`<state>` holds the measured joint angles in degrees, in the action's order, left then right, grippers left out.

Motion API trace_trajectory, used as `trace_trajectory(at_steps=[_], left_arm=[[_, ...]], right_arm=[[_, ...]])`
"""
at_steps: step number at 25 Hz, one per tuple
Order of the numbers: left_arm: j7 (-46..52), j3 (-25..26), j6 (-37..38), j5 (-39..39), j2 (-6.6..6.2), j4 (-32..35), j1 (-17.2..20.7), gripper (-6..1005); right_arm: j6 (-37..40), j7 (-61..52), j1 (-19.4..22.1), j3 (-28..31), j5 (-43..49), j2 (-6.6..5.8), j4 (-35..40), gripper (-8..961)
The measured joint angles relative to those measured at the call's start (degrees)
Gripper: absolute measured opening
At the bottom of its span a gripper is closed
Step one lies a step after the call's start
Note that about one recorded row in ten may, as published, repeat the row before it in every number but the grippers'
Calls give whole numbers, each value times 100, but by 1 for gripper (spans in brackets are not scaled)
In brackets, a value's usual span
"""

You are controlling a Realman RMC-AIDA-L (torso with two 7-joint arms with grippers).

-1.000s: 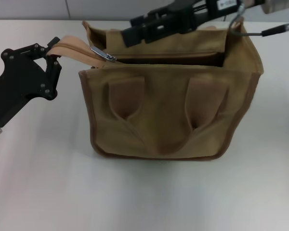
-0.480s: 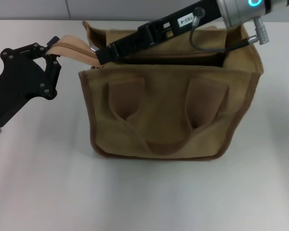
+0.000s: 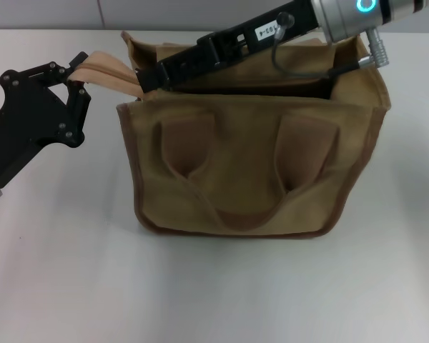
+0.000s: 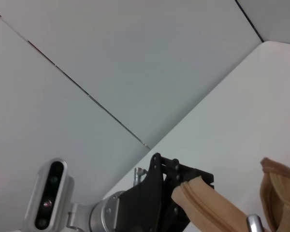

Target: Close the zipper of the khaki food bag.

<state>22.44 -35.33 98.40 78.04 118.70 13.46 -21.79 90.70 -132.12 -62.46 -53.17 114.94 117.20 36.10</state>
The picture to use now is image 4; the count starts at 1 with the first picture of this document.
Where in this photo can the silver metal zipper pull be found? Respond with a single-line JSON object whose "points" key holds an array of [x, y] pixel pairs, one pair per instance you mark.
{"points": [[255, 223]]}

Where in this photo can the khaki canvas food bag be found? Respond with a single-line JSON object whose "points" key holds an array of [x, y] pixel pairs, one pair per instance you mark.
{"points": [[207, 205]]}

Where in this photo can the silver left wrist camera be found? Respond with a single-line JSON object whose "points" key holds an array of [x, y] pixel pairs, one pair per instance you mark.
{"points": [[48, 193]]}

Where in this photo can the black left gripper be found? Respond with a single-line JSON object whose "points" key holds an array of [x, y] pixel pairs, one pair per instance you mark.
{"points": [[145, 207]]}

